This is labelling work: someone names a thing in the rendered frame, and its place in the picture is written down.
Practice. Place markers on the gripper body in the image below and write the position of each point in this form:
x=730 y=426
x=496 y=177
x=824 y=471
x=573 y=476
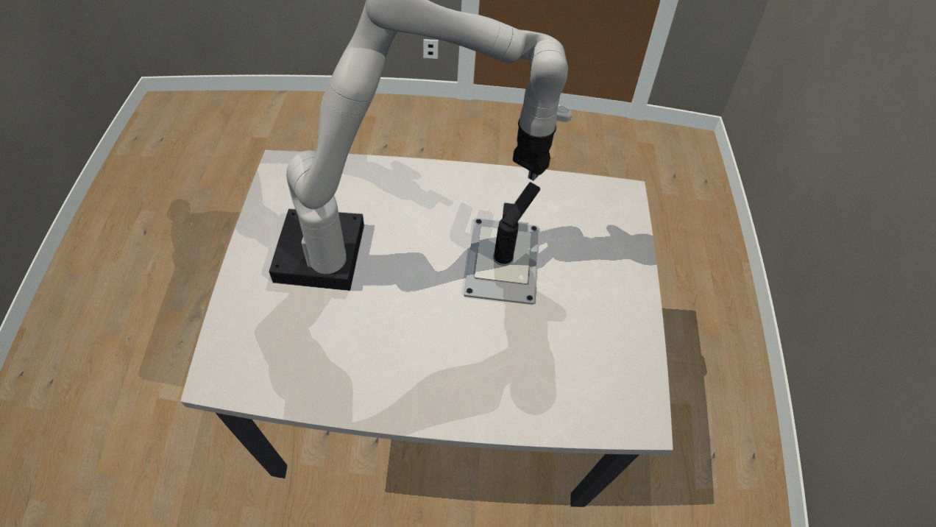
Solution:
x=535 y=137

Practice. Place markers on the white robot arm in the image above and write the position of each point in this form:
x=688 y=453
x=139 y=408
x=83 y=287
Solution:
x=349 y=93

